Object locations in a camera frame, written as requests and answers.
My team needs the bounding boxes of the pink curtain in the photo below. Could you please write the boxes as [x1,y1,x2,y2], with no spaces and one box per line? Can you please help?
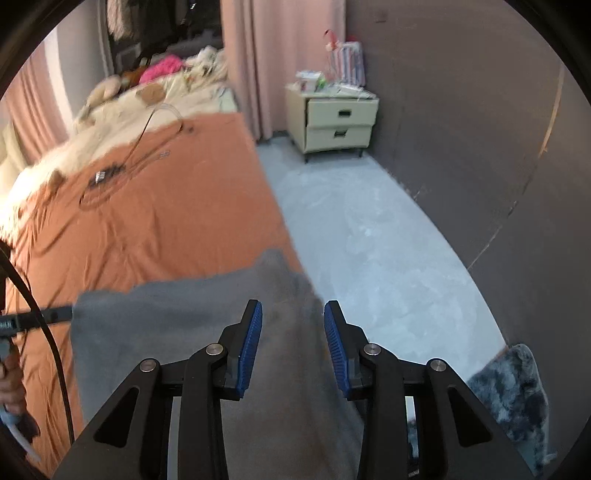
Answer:
[221,0,346,140]
[2,44,68,165]

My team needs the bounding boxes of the orange-brown blanket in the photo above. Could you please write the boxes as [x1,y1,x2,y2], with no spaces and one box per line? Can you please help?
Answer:
[0,111,306,476]

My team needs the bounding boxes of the grey fluffy floor rug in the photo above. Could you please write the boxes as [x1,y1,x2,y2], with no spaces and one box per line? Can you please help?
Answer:
[406,343,558,478]

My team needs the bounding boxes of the bear print pillow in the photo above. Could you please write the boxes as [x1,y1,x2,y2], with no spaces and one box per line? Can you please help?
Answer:
[74,67,228,132]

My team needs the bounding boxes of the left pink curtain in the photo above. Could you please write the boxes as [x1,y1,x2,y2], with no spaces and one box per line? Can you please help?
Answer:
[2,44,68,165]

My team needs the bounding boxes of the left hand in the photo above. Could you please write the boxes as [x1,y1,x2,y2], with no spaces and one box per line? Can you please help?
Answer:
[0,350,27,415]

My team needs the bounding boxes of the black cable with device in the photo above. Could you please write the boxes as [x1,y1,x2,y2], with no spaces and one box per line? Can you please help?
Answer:
[77,103,197,212]

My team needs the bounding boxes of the right pink curtain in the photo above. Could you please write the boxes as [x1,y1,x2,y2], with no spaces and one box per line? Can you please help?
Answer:
[221,0,346,140]

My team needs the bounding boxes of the white bedside drawer cabinet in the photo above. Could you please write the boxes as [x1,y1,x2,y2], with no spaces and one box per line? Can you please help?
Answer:
[284,83,380,164]

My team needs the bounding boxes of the black white patterned cloth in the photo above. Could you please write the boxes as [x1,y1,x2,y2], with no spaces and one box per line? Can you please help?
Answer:
[184,45,228,82]

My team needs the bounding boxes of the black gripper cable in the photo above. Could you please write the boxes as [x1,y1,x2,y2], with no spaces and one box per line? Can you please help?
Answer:
[0,244,76,446]

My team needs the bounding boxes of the cream plush toy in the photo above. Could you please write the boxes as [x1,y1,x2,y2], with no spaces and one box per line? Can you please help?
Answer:
[76,75,122,122]

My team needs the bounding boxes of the cream bed sheet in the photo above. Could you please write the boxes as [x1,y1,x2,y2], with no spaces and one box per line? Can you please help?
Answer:
[1,51,238,230]

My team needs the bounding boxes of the pink fluffy garment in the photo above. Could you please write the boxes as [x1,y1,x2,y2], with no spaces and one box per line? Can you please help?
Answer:
[138,55,186,84]

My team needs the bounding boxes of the grey t-shirt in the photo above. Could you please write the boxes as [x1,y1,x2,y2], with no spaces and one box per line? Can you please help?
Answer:
[57,251,363,479]

